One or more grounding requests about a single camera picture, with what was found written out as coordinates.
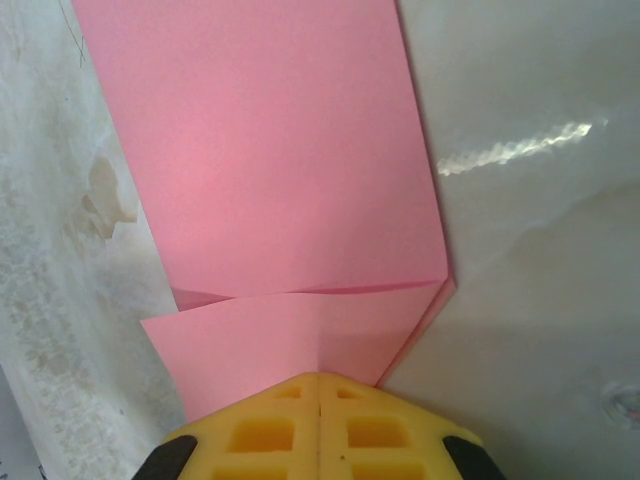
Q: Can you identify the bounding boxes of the pink paper sheet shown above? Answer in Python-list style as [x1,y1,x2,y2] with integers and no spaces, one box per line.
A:
[69,0,459,426]

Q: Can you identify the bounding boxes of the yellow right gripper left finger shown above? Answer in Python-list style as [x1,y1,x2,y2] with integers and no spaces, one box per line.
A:
[139,371,322,480]

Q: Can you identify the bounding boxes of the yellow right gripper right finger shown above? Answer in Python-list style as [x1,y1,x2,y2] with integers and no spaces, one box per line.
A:
[319,372,507,480]

